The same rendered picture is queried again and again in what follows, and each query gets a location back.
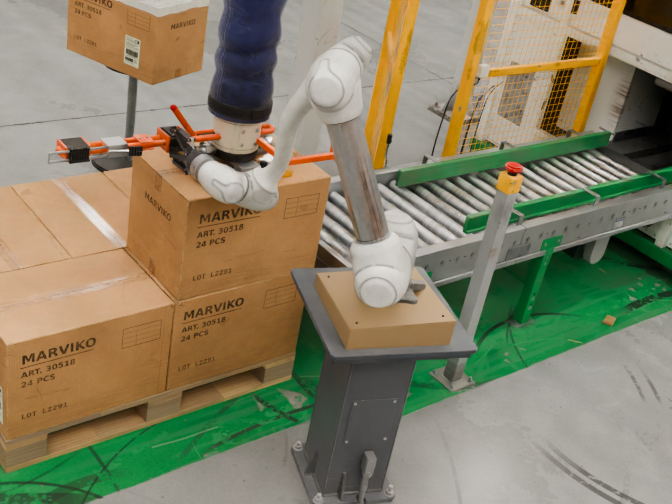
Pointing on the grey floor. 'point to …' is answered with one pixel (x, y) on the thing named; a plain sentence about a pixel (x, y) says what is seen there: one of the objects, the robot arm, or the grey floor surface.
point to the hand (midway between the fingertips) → (169, 139)
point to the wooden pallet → (141, 413)
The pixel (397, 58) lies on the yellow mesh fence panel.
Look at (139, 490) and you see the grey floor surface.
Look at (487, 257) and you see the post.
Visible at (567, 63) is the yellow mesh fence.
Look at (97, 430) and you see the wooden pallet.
